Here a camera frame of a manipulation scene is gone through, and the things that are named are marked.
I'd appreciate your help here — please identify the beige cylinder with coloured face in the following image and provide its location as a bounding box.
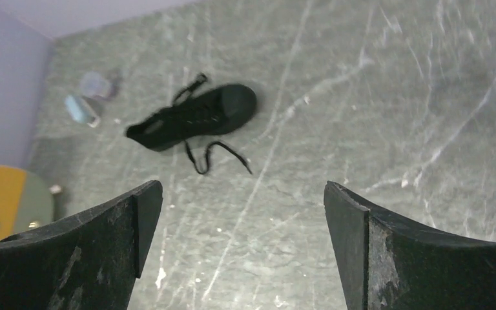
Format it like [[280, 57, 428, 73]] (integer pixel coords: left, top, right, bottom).
[[0, 165, 63, 241]]

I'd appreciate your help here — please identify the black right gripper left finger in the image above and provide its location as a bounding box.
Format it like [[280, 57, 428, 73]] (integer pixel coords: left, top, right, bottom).
[[0, 180, 163, 309]]

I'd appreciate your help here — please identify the black canvas sneaker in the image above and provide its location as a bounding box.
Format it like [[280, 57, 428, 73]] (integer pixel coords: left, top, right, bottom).
[[125, 84, 258, 152]]

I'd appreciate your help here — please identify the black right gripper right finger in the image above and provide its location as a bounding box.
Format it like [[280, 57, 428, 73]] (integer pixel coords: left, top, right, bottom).
[[324, 181, 496, 309]]

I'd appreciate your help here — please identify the light blue stapler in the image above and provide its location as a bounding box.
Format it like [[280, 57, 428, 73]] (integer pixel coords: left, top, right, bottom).
[[64, 95, 100, 128]]

